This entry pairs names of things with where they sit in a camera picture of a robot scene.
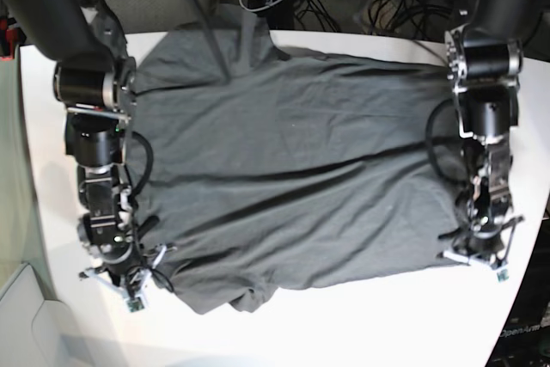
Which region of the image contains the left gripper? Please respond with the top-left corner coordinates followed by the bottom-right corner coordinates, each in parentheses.
top-left (437, 203), bottom-right (523, 262)

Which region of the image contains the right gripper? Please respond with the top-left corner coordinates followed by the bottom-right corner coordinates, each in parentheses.
top-left (77, 213), bottom-right (159, 274)

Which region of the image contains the grey t-shirt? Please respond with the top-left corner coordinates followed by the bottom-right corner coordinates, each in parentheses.
top-left (135, 8), bottom-right (463, 315)

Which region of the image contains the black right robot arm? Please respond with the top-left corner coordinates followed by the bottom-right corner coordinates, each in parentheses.
top-left (2, 0), bottom-right (157, 292)

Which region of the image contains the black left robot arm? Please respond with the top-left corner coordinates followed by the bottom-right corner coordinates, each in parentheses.
top-left (425, 0), bottom-right (545, 271)

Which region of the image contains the red clamp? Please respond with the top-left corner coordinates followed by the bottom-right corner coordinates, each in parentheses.
top-left (1, 16), bottom-right (20, 60)

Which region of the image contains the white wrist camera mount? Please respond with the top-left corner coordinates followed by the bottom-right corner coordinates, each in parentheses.
top-left (78, 244), bottom-right (177, 313)

